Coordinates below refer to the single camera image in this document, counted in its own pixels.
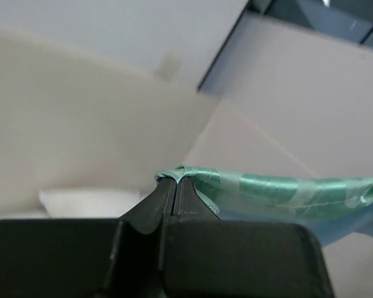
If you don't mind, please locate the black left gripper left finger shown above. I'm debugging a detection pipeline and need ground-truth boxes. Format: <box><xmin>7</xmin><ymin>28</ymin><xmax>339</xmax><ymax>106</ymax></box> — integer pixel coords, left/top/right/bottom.
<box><xmin>119</xmin><ymin>178</ymin><xmax>177</xmax><ymax>297</ymax></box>

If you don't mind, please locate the green and blue pillowcase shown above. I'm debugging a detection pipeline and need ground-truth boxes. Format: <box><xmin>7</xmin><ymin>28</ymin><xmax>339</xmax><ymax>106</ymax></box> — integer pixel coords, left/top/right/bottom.
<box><xmin>155</xmin><ymin>165</ymin><xmax>373</xmax><ymax>221</ymax></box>

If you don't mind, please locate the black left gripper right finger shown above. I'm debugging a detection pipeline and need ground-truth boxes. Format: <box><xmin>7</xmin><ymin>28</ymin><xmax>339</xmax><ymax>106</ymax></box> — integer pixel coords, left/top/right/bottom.
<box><xmin>166</xmin><ymin>178</ymin><xmax>224</xmax><ymax>297</ymax></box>

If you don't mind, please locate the white pillow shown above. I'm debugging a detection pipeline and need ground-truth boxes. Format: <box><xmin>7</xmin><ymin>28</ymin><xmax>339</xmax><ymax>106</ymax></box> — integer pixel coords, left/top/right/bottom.
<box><xmin>39</xmin><ymin>189</ymin><xmax>142</xmax><ymax>219</ymax></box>

